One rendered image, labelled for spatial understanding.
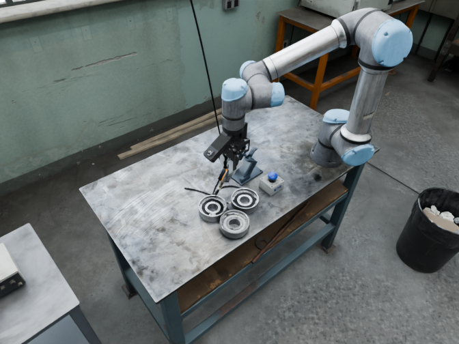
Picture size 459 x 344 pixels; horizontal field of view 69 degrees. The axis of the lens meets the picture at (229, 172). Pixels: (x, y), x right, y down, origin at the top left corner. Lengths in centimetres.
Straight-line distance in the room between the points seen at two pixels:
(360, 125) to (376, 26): 33
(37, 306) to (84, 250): 98
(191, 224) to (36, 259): 59
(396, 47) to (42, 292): 136
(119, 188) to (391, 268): 165
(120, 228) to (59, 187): 150
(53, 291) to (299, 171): 103
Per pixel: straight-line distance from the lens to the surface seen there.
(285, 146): 158
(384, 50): 111
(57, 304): 132
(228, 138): 110
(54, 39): 241
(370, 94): 121
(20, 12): 225
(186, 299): 136
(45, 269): 141
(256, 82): 109
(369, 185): 273
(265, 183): 132
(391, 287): 223
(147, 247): 120
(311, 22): 315
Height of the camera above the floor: 177
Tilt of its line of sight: 43 degrees down
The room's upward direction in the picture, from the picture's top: 2 degrees clockwise
